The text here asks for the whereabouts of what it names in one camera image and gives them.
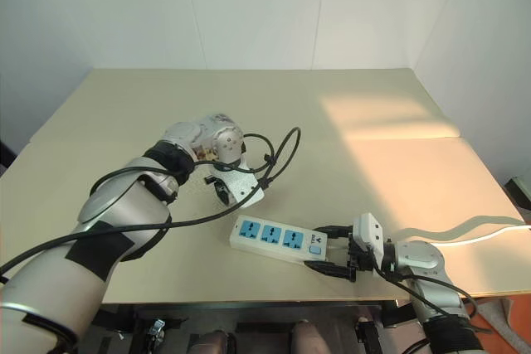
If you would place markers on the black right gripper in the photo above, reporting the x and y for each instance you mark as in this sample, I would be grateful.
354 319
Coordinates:
359 258

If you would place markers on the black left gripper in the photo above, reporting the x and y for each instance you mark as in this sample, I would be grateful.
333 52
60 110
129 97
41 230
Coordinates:
221 194

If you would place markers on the white power strip blue sockets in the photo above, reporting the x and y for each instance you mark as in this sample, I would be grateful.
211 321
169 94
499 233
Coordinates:
274 238

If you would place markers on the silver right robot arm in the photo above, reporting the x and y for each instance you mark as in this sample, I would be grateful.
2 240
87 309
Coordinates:
431 283

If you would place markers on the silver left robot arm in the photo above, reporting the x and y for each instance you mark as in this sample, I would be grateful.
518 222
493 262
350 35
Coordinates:
120 221

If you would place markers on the dark rounded brown shape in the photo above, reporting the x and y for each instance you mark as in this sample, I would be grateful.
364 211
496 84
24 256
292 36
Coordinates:
307 335
213 339

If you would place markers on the silver metal clamp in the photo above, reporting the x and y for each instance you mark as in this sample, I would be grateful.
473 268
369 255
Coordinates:
156 326

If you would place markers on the dark box with metal rim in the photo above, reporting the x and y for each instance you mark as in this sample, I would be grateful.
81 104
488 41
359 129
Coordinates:
519 189

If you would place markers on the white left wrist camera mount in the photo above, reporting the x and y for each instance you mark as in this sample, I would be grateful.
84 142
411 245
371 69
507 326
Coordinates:
240 185

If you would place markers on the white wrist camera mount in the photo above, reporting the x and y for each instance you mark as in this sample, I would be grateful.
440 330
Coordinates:
369 231
240 185

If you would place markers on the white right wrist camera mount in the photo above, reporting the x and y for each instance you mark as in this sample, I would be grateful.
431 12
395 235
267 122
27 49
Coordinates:
369 231

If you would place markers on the black table frame bar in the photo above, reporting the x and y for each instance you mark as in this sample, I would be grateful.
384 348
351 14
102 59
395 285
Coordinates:
249 310

